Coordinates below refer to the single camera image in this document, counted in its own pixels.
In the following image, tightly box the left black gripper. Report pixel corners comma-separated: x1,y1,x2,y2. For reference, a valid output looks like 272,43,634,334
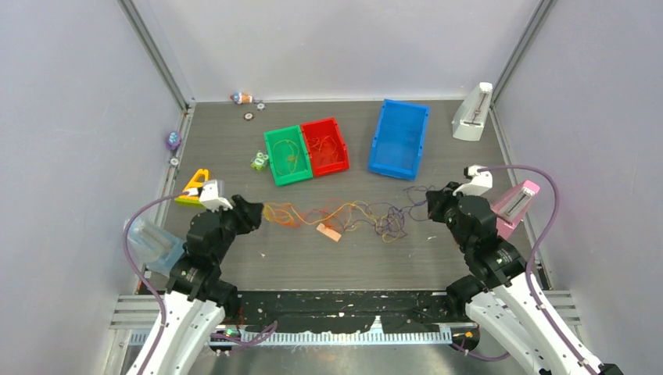
208,194,263,262

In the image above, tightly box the purple thin cable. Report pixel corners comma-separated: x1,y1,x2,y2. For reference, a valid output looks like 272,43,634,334
372,185,436,234

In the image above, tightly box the yellow cable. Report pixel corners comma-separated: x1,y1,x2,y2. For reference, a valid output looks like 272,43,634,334
273,138,306,177

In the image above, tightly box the orange cable bundle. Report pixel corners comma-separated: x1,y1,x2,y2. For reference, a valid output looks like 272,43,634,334
262,198,410,245

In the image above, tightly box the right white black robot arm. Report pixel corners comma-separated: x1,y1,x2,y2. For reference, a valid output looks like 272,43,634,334
425,182,621,374

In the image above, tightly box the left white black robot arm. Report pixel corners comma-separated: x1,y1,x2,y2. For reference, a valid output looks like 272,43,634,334
128,195,264,374

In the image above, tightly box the pink metronome box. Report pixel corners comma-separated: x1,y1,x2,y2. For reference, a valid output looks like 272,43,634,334
491,180,540,240

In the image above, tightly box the clear plastic bottle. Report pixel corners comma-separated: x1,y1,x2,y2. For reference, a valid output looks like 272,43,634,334
127,217,185,277

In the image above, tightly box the purple round toy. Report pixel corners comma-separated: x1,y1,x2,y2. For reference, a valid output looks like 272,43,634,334
166,130,182,152

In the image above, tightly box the blue plastic bin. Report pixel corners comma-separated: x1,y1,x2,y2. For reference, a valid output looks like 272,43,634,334
367,99,430,180

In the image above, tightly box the white metronome box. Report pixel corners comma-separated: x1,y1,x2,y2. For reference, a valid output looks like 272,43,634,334
452,82,493,141

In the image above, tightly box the small wooden block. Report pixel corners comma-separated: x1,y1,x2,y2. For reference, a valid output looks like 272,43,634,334
316,223,342,242

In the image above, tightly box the green plastic bin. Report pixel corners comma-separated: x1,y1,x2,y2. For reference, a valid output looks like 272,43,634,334
263,125,313,187

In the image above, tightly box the small figurine toy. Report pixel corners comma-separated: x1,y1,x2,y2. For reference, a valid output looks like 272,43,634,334
229,91,253,105

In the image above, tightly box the red plastic bin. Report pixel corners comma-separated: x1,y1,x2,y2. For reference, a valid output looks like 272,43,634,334
300,117,350,177

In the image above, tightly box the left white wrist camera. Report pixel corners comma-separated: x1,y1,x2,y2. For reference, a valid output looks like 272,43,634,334
182,179,233,212

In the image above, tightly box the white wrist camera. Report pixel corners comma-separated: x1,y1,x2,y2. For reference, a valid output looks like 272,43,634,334
182,179,233,212
453,165,493,197

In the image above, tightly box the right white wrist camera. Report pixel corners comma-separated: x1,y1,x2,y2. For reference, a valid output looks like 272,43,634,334
453,165,493,197

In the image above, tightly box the yellow triangular toy frame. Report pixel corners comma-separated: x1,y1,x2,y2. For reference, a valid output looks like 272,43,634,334
174,169,210,208

